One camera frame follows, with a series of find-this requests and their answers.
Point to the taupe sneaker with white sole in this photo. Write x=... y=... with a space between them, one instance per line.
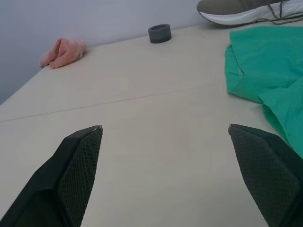
x=236 y=16

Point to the dark grey round cup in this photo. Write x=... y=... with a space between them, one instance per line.
x=159 y=34

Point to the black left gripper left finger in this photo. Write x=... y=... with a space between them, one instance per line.
x=59 y=179

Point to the pink fluffy cloth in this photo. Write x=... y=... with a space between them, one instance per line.
x=64 y=53

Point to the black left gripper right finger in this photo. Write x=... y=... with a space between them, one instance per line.
x=267 y=175

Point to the teal green garment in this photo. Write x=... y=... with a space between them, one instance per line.
x=267 y=61

